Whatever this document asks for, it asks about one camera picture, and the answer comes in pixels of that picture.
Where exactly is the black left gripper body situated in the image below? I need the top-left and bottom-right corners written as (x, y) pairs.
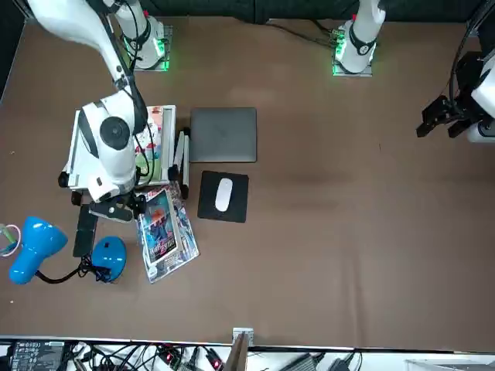
top-left (444, 52), bottom-right (484, 123)

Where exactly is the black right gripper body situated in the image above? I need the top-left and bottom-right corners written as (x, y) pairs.
top-left (118, 191), bottom-right (149, 218)

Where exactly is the green-covered illustrated book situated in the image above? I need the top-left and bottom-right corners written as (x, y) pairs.
top-left (133, 104), bottom-right (166, 185)

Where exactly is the blue desk lamp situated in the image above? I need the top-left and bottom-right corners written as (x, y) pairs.
top-left (8, 215), bottom-right (128, 286)

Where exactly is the white folding book stand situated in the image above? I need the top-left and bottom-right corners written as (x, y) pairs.
top-left (57, 104), bottom-right (191, 206)

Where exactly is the comic magazine in plastic sleeve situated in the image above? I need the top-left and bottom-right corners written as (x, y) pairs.
top-left (133, 181), bottom-right (201, 285)

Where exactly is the black folding phone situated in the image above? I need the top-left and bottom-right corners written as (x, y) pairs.
top-left (72, 204), bottom-right (101, 259)

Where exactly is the black mouse pad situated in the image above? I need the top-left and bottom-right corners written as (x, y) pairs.
top-left (196, 170), bottom-right (251, 224)

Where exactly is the white computer mouse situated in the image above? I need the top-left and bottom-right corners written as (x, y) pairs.
top-left (214, 177), bottom-right (234, 213)

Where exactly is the grey closed laptop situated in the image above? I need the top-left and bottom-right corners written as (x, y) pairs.
top-left (189, 107), bottom-right (258, 164)

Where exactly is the pink mesh pen cup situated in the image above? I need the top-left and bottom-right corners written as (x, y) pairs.
top-left (0, 223), bottom-right (22, 257)

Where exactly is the black labelled power adapter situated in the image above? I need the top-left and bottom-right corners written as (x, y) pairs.
top-left (7, 339), bottom-right (66, 371)

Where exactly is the grey power adapter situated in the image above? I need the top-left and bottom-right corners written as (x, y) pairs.
top-left (282, 352), bottom-right (324, 371)

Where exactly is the black lamp power cable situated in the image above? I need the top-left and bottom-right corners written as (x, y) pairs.
top-left (79, 257), bottom-right (111, 284)

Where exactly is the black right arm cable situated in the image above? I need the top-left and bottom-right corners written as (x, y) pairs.
top-left (87, 0), bottom-right (150, 186)

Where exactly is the black left base cable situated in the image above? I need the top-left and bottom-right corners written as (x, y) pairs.
top-left (265, 17), bottom-right (343, 49)

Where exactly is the upright metal post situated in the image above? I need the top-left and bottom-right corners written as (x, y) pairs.
top-left (225, 327), bottom-right (255, 371)

